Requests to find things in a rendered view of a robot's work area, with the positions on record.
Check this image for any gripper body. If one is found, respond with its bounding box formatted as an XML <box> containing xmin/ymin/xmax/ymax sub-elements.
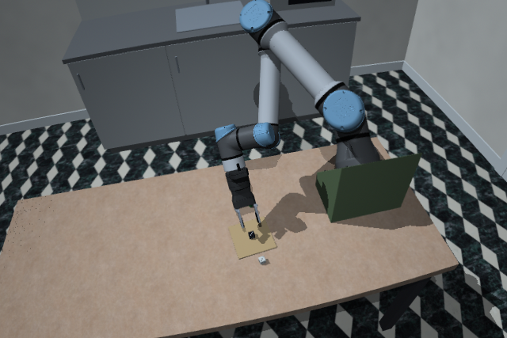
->
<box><xmin>222</xmin><ymin>155</ymin><xmax>256</xmax><ymax>209</ymax></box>

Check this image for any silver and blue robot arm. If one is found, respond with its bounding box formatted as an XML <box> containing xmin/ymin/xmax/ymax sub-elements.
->
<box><xmin>215</xmin><ymin>0</ymin><xmax>380</xmax><ymax>169</ymax></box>

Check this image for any tan flat mat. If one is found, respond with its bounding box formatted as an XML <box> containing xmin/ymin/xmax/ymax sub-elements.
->
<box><xmin>228</xmin><ymin>216</ymin><xmax>277</xmax><ymax>259</ymax></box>

